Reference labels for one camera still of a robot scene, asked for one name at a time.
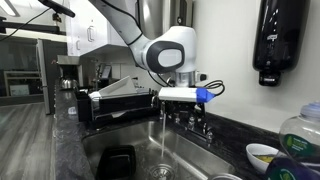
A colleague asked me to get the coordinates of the white cutting board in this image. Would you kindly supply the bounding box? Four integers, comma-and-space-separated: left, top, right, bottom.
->
89, 76, 136, 99

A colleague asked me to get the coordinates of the stainless steel sink basin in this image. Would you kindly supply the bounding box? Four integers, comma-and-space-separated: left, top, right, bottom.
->
82, 121, 235, 180

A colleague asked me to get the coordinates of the white bowl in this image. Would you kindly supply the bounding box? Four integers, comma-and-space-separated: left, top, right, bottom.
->
246, 143, 279, 174

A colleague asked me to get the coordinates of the chrome faucet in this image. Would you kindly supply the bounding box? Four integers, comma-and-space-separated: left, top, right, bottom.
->
169, 111, 214, 144

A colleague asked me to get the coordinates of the black camera cable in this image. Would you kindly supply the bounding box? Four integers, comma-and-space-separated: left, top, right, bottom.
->
203, 79, 226, 98

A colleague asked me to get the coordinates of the clear soap bottle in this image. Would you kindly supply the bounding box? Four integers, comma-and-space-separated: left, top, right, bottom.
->
279, 102, 320, 173

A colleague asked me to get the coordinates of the white upper cabinet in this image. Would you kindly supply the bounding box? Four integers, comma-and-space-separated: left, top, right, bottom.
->
65, 0, 126, 56

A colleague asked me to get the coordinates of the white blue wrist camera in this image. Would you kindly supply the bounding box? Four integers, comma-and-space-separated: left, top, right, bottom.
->
158, 87, 215, 103

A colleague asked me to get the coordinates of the black wall soap dispenser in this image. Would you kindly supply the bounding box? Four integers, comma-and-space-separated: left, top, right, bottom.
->
252, 0, 311, 87

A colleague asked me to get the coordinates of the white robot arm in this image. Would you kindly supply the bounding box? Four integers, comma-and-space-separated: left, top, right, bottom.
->
89, 0, 206, 103

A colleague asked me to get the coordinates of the black dish drying rack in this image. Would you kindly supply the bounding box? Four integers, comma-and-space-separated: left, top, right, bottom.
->
74, 92, 159, 129

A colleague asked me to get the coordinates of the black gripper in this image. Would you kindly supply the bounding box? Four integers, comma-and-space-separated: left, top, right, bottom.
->
161, 101, 205, 123

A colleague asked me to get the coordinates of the black coffee maker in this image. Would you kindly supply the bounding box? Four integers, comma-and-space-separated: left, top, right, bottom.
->
58, 55, 83, 90

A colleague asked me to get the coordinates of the dark purple bottle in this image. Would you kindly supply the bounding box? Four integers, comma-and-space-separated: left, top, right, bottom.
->
265, 157, 320, 180

